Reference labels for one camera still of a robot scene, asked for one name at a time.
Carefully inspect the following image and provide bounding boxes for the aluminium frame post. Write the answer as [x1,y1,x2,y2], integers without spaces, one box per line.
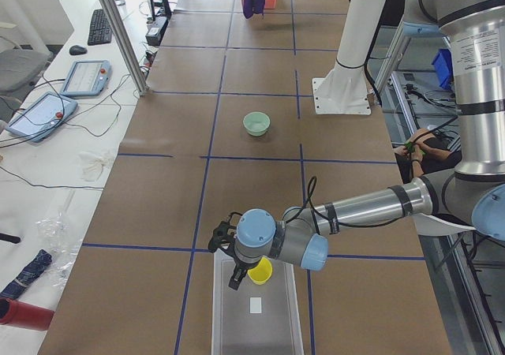
[99,0,148,96]

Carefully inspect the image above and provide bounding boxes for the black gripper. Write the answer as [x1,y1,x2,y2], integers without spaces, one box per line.
[228,258,259,290]

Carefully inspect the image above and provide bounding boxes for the grey office chair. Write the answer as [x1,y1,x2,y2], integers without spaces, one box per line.
[1,49,50,99]

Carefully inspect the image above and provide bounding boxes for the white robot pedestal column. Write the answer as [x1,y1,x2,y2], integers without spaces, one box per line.
[312,0,386,115]

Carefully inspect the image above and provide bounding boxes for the blue parts bin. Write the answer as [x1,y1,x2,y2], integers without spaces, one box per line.
[432,49,454,91]

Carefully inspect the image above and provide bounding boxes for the teach pendant tablet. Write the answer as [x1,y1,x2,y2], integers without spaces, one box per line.
[60,60,111,98]
[6,92,78,142]

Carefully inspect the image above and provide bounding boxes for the clear plastic storage box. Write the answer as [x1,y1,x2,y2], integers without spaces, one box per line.
[211,251,304,354]

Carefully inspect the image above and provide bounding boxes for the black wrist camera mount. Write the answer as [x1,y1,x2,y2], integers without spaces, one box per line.
[208,221,237,256]

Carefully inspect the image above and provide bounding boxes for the folded dark blue umbrella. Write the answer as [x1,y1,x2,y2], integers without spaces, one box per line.
[1,249,52,300]

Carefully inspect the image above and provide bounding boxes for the mint green bowl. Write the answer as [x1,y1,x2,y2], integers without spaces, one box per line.
[242,111,271,136]

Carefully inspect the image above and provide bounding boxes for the near teach pendant tablet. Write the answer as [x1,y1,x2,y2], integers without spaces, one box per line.
[6,92,78,142]

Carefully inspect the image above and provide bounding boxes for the crumpled clear plastic wrap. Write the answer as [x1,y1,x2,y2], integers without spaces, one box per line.
[36,212,84,290]

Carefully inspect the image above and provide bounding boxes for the black computer mouse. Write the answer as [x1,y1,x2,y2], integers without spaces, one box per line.
[69,45,88,56]

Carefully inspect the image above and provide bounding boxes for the black computer box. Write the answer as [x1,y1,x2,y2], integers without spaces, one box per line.
[145,17,169,47]

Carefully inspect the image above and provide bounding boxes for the black keyboard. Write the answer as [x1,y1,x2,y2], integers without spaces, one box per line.
[88,9,113,46]

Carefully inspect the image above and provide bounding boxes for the yellow plastic cup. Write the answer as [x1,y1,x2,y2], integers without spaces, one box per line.
[247,257,273,286]

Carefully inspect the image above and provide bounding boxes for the crumpled white tissue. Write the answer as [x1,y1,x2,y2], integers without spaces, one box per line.
[78,151,115,181]

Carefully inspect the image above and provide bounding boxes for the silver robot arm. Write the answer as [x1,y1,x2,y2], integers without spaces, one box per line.
[218,0,504,289]

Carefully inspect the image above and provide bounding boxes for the far teach pendant tablet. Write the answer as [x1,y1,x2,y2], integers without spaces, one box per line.
[60,60,111,98]

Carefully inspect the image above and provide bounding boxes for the red bottle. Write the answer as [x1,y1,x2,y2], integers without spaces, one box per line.
[1,297,54,331]

